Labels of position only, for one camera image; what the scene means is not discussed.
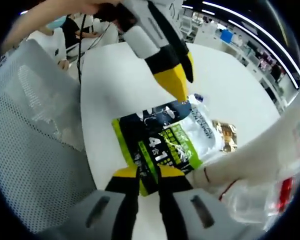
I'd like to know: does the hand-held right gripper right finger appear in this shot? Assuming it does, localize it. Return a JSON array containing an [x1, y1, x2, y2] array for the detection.
[[156, 163, 244, 240]]

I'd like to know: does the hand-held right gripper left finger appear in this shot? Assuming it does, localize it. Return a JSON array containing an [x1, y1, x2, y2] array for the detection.
[[38, 166, 140, 240]]

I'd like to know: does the silver skincare sachet blue patch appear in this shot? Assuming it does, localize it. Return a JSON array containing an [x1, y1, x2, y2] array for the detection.
[[187, 93, 225, 159]]

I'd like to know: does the green black skincare sachet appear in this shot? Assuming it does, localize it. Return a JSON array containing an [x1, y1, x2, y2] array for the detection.
[[111, 101, 203, 197]]

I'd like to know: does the gold foil skincare sachet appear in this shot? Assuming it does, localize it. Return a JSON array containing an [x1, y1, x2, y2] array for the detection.
[[211, 119, 239, 153]]

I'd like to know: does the large white skincare tube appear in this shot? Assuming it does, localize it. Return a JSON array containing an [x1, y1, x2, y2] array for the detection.
[[191, 99, 300, 191]]

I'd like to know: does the person's left hand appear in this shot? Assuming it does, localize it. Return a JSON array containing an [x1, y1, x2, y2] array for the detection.
[[81, 0, 125, 15]]

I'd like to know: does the ceiling light strip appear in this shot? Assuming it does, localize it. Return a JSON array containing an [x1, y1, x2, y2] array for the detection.
[[202, 1, 300, 81]]

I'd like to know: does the blue bin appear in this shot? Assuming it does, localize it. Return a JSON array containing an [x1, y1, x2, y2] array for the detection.
[[219, 29, 235, 45]]

